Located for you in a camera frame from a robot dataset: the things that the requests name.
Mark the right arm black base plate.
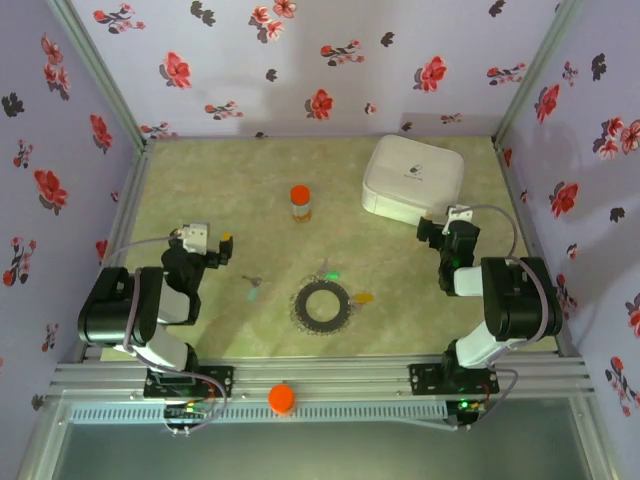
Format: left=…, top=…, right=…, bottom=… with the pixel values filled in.
left=409, top=363, right=500, bottom=397

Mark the white zip case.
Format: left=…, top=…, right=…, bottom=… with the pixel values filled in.
left=360, top=133, right=465, bottom=232

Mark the orange-capped bottle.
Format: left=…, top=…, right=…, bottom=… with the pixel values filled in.
left=289, top=184, right=314, bottom=225

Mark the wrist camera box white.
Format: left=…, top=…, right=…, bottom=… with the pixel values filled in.
left=446, top=203, right=475, bottom=227
left=180, top=222, right=211, bottom=254

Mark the key with teal tag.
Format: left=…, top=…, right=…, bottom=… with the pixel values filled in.
left=241, top=273, right=265, bottom=304

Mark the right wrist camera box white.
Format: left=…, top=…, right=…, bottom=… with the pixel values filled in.
left=446, top=203, right=475, bottom=227

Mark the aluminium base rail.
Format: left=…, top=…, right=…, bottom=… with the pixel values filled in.
left=49, top=355, right=596, bottom=402

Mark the orange round button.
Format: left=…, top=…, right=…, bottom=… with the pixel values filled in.
left=268, top=383, right=297, bottom=416

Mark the aluminium corner post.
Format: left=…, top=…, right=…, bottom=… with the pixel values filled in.
left=47, top=0, right=156, bottom=151
left=492, top=0, right=586, bottom=146

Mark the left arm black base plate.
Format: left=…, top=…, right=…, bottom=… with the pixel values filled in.
left=143, top=365, right=235, bottom=400

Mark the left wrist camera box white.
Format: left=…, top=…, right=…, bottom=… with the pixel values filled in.
left=180, top=222, right=211, bottom=254

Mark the controller circuit board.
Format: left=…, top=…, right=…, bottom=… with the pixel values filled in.
left=164, top=403, right=211, bottom=435
left=447, top=397, right=489, bottom=431

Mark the key with green tag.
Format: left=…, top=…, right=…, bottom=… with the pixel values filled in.
left=315, top=257, right=342, bottom=282

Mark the grey slotted cable duct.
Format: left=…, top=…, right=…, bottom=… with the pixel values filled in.
left=67, top=403, right=449, bottom=425

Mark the black wire-loop keyring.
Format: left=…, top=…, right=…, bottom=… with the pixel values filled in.
left=288, top=272, right=357, bottom=335

